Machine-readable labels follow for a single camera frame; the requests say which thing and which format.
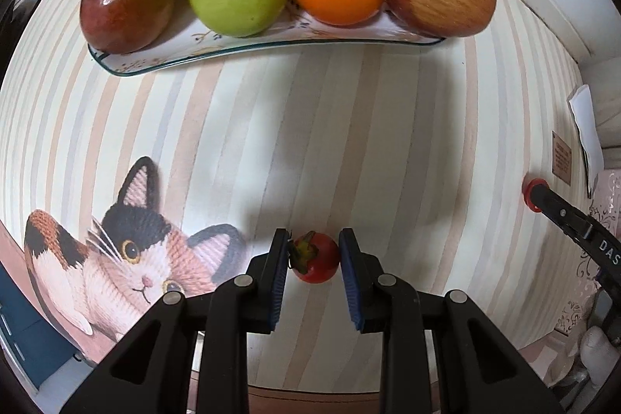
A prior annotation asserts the round cherry tomato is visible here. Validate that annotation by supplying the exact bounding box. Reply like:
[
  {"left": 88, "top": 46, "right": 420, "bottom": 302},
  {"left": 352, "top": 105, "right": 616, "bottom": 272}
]
[{"left": 522, "top": 178, "right": 548, "bottom": 213}]

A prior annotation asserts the striped cat table mat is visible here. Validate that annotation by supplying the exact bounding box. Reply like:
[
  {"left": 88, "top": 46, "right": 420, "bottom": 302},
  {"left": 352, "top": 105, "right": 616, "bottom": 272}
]
[{"left": 0, "top": 0, "right": 596, "bottom": 414}]

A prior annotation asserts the dark red apple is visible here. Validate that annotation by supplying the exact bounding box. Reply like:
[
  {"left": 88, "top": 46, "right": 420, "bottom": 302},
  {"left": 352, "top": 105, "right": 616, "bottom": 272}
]
[{"left": 80, "top": 0, "right": 175, "bottom": 55}]

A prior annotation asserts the brown label card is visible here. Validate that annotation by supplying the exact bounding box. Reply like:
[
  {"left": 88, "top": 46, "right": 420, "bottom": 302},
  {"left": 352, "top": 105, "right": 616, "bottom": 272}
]
[{"left": 552, "top": 131, "right": 572, "bottom": 186}]

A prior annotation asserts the blue kitchen cabinet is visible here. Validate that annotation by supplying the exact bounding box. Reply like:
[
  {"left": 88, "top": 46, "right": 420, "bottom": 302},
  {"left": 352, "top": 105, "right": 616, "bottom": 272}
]
[{"left": 0, "top": 267, "right": 77, "bottom": 389}]

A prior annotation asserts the floral oval ceramic plate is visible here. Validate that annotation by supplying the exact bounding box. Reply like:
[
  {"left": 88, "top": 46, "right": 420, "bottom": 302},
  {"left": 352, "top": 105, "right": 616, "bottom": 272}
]
[{"left": 87, "top": 0, "right": 443, "bottom": 77}]

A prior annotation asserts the cherry tomato with stem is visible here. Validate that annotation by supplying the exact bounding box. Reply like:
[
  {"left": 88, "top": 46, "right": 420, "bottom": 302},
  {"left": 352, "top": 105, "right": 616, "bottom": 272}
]
[{"left": 287, "top": 231, "right": 341, "bottom": 284}]

